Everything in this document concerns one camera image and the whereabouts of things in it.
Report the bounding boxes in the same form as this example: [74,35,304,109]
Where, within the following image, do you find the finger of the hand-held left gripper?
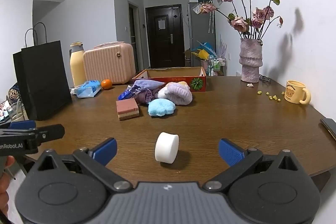
[33,124,65,142]
[8,120,36,131]

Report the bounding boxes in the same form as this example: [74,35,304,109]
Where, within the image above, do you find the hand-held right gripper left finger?
[34,137,133,193]

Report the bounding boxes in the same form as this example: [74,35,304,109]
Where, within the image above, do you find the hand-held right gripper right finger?
[202,138,302,193]

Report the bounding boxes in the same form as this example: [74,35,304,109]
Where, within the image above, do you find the pink layered sponge block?
[116,99,140,121]

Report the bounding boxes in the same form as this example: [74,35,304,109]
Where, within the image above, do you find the white foam cylinder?
[155,132,180,164]

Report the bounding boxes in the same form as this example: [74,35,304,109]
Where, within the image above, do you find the purple satin drawstring bag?
[131,85,159,105]

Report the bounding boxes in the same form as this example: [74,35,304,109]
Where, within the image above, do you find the blue fluffy plush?
[148,98,176,117]

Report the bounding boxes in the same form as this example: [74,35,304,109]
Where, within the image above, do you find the purple yellow fuzzy hat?
[157,81,193,106]

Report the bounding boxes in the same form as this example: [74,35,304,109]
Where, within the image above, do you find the cardboard box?
[132,67,207,93]

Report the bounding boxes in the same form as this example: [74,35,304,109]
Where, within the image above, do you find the person's left hand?
[0,156,15,216]

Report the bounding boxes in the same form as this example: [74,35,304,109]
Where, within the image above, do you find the clear glass cup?
[6,99,26,123]

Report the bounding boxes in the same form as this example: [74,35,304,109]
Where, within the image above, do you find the tablet screen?
[0,100,11,123]

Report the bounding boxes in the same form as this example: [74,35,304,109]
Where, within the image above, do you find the wicker ball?
[7,88,21,100]

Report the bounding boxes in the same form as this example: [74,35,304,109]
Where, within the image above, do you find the black paper bag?
[13,22,73,121]

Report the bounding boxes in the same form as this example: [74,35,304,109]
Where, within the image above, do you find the blue wipes pack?
[76,80,102,99]

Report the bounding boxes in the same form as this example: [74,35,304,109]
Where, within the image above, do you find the blue snack packet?
[118,89,135,102]

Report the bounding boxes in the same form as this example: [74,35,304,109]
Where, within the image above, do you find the yellow thermos bottle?
[69,42,87,88]

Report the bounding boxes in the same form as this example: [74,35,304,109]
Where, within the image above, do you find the scattered yellow crumbs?
[257,90,285,102]

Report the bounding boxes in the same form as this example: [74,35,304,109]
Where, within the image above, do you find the yellow bear mug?
[285,80,312,105]

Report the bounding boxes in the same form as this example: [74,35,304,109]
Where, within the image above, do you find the pink ribbed suitcase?
[83,41,136,85]

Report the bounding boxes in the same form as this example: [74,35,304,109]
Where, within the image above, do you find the trolley cart with bottles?
[207,55,227,77]

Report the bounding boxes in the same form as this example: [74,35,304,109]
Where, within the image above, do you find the purple textured vase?
[239,38,264,83]

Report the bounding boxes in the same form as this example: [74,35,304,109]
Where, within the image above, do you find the black phone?
[319,117,336,141]

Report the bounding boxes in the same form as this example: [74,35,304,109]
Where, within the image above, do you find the blue and yellow stools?
[190,41,218,61]

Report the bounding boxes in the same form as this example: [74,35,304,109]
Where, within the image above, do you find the dark entrance door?
[145,4,182,69]

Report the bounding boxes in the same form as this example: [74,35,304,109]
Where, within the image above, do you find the grey refrigerator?
[187,0,216,67]

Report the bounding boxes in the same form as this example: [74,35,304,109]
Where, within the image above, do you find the purple wall decoration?
[219,34,229,56]

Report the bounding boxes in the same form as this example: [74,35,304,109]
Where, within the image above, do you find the side door frame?
[128,1,139,71]

